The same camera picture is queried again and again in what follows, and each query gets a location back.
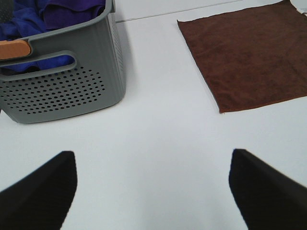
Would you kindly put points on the brown towel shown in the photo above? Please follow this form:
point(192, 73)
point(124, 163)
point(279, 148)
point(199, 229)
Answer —
point(252, 57)

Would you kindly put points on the purple towel in basket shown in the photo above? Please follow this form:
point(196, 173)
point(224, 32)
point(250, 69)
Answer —
point(59, 14)

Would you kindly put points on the wooden basket handle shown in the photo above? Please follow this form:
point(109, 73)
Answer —
point(14, 49)

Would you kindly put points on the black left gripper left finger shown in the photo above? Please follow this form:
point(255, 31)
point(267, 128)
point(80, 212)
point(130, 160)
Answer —
point(42, 199)

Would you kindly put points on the blue towel in basket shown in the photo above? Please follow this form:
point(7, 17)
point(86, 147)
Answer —
point(27, 22)

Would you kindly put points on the grey perforated plastic basket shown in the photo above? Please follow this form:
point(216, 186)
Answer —
point(95, 80)

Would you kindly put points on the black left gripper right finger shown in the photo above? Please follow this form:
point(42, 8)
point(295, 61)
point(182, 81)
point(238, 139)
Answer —
point(266, 198)

